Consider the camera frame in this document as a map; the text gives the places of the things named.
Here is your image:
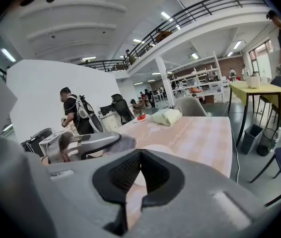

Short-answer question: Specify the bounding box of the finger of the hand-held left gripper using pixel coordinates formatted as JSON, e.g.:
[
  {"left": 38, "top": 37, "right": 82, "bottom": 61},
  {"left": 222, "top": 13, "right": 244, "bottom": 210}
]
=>
[
  {"left": 70, "top": 132, "right": 122, "bottom": 149},
  {"left": 85, "top": 134, "right": 137, "bottom": 160}
]

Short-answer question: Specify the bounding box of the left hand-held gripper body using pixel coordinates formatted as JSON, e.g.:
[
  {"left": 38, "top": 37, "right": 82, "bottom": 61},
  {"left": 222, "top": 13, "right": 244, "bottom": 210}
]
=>
[{"left": 48, "top": 132, "right": 81, "bottom": 164}]

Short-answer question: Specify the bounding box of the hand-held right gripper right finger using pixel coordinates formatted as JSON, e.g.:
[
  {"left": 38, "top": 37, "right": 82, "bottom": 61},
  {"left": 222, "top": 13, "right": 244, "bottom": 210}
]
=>
[{"left": 127, "top": 148, "right": 277, "bottom": 238}]

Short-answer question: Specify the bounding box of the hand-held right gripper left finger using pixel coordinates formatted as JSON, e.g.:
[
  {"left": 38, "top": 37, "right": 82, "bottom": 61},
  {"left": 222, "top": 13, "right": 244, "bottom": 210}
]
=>
[{"left": 43, "top": 148, "right": 141, "bottom": 238}]

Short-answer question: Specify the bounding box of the white drawer cabinet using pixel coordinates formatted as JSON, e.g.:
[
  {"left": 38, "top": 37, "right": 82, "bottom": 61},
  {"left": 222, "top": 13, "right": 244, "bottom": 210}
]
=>
[{"left": 98, "top": 112, "right": 119, "bottom": 133}]

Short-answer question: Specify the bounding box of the black equipment case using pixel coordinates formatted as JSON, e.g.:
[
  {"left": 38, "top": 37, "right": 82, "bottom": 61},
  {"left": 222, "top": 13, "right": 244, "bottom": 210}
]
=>
[{"left": 20, "top": 127, "right": 55, "bottom": 158}]

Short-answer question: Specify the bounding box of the black office chair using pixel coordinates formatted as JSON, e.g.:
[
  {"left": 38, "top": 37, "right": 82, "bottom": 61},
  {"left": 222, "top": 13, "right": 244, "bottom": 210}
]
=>
[{"left": 110, "top": 93, "right": 135, "bottom": 124}]

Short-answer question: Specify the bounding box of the pale green soft packet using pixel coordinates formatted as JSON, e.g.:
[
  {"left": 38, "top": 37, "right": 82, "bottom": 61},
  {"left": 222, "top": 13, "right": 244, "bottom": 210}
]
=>
[{"left": 151, "top": 108, "right": 183, "bottom": 127}]

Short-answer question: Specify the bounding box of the white backdrop panel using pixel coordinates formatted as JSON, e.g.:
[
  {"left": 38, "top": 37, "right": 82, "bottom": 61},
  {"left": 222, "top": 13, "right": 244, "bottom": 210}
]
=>
[{"left": 5, "top": 59, "right": 120, "bottom": 144}]

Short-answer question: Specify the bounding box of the pink checked tablecloth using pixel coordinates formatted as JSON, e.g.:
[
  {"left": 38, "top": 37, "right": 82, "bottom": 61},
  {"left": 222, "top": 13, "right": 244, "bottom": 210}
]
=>
[{"left": 115, "top": 116, "right": 233, "bottom": 179}]

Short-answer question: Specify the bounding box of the grey waste bin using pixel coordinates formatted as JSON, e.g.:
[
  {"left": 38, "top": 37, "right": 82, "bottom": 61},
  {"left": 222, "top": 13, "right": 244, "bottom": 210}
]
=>
[{"left": 240, "top": 123, "right": 264, "bottom": 155}]

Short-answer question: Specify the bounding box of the black mesh waste bin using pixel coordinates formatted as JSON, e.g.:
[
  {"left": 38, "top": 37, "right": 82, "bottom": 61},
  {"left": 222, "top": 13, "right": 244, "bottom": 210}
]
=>
[{"left": 256, "top": 127, "right": 281, "bottom": 157}]

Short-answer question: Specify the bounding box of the white shelf rack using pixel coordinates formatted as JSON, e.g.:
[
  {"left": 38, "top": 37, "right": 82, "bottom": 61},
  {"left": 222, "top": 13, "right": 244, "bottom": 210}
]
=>
[{"left": 166, "top": 51, "right": 225, "bottom": 103}]

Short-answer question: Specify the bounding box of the yellow table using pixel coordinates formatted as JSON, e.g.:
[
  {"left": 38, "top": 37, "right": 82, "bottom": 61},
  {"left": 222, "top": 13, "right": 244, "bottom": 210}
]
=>
[{"left": 228, "top": 80, "right": 281, "bottom": 147}]

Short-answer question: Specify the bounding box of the white container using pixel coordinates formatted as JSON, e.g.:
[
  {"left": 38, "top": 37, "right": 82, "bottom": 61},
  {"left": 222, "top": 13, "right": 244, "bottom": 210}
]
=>
[{"left": 245, "top": 75, "right": 261, "bottom": 89}]

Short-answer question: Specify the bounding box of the black balcony railing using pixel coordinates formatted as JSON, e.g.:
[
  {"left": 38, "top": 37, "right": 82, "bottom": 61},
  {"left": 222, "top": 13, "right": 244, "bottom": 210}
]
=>
[{"left": 77, "top": 0, "right": 270, "bottom": 72}]

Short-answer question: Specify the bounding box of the white cable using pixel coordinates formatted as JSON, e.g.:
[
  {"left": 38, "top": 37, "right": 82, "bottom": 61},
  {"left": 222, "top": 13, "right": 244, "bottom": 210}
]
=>
[{"left": 229, "top": 122, "right": 241, "bottom": 183}]

